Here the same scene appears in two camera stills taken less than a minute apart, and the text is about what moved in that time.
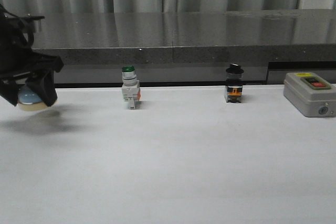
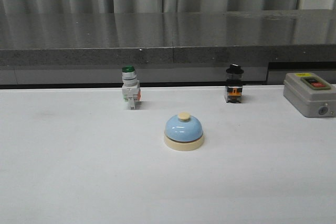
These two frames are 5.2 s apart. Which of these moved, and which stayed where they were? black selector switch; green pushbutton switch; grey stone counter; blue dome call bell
Moved: blue dome call bell
Stayed: green pushbutton switch; grey stone counter; black selector switch
